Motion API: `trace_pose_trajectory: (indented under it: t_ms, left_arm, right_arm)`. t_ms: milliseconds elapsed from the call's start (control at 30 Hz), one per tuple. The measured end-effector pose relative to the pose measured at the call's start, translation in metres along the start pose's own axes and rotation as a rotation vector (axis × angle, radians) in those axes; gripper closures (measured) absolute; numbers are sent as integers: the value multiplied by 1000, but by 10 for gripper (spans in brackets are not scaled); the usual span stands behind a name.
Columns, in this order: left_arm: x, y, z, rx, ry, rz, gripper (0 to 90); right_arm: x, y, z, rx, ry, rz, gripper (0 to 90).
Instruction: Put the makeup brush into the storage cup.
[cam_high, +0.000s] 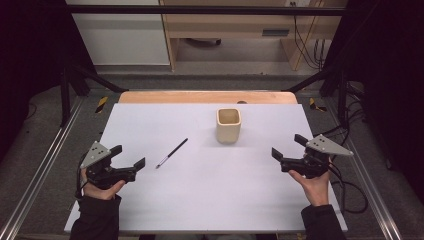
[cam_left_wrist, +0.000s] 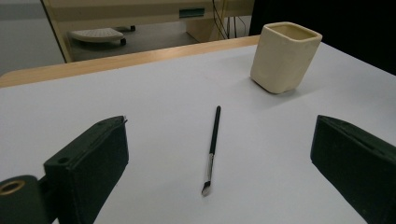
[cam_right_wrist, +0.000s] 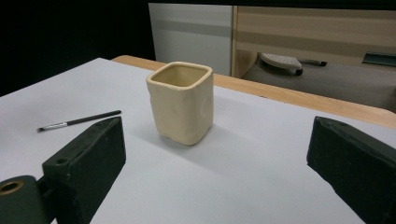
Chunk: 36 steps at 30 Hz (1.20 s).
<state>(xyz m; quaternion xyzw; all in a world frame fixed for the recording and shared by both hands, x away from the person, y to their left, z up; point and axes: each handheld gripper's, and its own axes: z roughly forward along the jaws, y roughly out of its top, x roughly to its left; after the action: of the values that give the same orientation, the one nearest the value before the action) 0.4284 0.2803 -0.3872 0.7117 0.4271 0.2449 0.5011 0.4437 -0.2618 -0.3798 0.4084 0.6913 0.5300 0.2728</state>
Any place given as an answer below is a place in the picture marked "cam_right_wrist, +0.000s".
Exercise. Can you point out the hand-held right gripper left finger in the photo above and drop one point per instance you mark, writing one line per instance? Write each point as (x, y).
(84, 168)

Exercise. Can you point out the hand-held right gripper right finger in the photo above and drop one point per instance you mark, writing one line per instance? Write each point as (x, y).
(355, 171)

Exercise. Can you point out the thin black paint brush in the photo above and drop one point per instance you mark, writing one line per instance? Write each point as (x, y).
(87, 118)

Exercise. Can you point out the cream square ceramic cup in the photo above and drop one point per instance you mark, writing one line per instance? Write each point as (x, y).
(182, 109)

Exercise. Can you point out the wooden table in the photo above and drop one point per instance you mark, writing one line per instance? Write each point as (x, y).
(280, 91)

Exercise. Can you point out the black curtain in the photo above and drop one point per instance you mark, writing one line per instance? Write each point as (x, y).
(62, 37)

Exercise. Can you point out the office chair base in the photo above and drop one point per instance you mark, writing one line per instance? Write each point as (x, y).
(280, 61)

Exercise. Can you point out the white table cover sheet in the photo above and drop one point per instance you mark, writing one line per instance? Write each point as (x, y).
(218, 174)

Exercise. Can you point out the light wooden desk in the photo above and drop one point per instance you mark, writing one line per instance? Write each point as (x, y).
(311, 31)

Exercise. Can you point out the white cabinet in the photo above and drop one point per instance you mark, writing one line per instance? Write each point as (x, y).
(193, 37)

